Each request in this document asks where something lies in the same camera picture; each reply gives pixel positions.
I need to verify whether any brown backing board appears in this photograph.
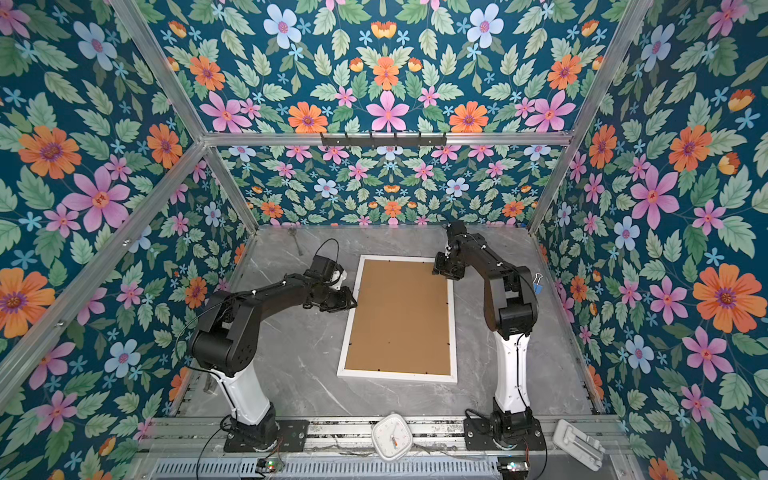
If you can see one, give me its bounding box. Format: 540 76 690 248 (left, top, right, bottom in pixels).
344 259 452 376

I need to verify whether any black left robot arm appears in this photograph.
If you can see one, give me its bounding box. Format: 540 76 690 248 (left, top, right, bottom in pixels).
190 255 357 451

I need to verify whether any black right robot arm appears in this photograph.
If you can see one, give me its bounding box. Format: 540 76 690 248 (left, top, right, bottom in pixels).
433 221 539 448

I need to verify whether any blue binder clip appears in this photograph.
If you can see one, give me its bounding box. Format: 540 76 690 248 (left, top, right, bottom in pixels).
532 272 543 295

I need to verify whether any white square clock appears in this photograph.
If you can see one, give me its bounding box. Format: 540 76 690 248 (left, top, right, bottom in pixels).
371 413 414 462

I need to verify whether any white plastic holder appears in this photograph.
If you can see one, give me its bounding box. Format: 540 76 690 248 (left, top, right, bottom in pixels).
552 419 606 472

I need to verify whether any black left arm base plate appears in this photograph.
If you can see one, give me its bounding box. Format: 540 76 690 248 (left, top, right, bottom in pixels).
223 419 309 454

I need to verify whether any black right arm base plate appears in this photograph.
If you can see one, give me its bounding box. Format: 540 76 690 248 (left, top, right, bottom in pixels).
463 417 546 451

